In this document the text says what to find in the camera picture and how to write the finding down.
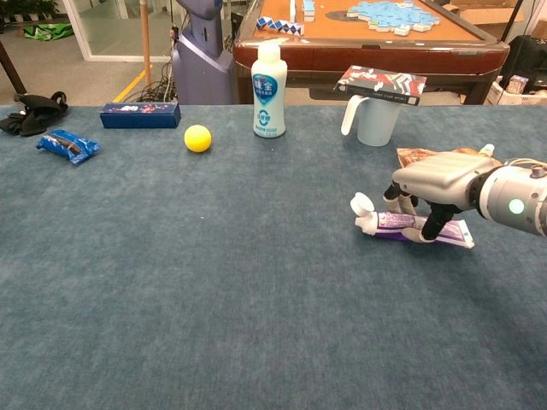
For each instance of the blue white snake puzzle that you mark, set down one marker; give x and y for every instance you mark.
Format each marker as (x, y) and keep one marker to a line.
(280, 26)

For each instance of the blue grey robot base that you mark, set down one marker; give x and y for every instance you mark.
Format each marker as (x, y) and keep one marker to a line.
(201, 64)

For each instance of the wooden pole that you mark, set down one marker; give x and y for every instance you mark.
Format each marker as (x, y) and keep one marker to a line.
(145, 42)

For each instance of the long dark blue box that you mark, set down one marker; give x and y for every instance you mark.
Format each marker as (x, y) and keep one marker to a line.
(139, 116)

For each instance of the green bag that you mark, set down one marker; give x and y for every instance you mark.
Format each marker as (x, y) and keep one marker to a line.
(49, 32)

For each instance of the purple white tube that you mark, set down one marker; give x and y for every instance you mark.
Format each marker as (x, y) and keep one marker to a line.
(393, 222)

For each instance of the white blue bottle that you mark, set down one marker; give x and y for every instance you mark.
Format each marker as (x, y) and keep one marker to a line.
(268, 94)

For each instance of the red black white book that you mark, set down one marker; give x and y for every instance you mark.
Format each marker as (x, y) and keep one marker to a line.
(380, 83)

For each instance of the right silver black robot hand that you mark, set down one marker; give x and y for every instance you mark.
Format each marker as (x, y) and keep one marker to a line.
(444, 175)

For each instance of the orange spout pouch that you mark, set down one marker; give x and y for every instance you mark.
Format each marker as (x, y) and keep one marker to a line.
(408, 157)

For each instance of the brown mahjong table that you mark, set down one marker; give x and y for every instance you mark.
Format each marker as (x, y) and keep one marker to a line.
(342, 55)

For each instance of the blue table mat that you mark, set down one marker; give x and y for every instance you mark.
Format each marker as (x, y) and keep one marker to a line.
(213, 277)

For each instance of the blue snack packet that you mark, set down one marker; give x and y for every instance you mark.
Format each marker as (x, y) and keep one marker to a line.
(68, 146)

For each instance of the white framed glass door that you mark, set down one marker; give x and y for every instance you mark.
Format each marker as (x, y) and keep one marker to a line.
(111, 53)

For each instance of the white storage box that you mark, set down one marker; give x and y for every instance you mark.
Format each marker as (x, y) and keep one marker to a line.
(525, 97)

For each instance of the cardboard box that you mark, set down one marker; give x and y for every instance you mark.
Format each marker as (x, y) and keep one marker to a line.
(487, 13)

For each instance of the yellow ball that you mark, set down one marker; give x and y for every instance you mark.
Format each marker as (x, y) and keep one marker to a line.
(198, 138)

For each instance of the blue mahjong tile pile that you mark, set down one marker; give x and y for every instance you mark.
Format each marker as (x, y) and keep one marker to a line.
(393, 15)

